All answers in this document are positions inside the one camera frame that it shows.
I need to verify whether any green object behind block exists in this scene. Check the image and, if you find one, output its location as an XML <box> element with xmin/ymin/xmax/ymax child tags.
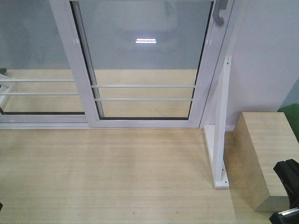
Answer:
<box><xmin>278</xmin><ymin>103</ymin><xmax>299</xmax><ymax>141</ymax></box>

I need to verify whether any light wooden block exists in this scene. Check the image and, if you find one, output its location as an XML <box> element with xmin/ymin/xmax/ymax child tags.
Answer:
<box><xmin>233</xmin><ymin>112</ymin><xmax>299</xmax><ymax>211</ymax></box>

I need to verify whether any white triangular support bracket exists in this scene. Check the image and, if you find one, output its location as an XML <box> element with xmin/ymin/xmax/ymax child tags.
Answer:
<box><xmin>204</xmin><ymin>56</ymin><xmax>232</xmax><ymax>189</ymax></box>

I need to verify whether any grey curved door handle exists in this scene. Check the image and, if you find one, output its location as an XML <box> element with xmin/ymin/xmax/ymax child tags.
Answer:
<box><xmin>214</xmin><ymin>0</ymin><xmax>228</xmax><ymax>27</ymax></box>

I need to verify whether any white fixed window panel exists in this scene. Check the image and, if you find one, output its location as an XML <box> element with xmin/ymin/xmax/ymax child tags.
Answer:
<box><xmin>0</xmin><ymin>0</ymin><xmax>85</xmax><ymax>123</ymax></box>

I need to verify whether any white framed transparent sliding door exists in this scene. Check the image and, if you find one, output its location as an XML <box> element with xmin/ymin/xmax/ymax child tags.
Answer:
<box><xmin>50</xmin><ymin>0</ymin><xmax>239</xmax><ymax>128</ymax></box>

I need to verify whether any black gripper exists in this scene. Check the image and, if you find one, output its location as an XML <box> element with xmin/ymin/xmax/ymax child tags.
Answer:
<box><xmin>269</xmin><ymin>159</ymin><xmax>299</xmax><ymax>224</ymax></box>

